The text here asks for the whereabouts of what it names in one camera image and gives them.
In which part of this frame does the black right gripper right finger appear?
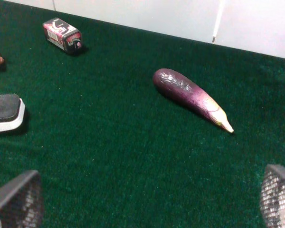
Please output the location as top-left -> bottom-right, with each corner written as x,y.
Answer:
260,164 -> 285,228

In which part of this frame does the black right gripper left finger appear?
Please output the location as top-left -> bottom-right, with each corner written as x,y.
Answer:
0,170 -> 44,228

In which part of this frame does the black white board eraser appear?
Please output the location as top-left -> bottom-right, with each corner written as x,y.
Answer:
0,94 -> 25,133

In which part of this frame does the green felt table mat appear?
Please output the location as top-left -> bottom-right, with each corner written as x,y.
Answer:
0,0 -> 285,228

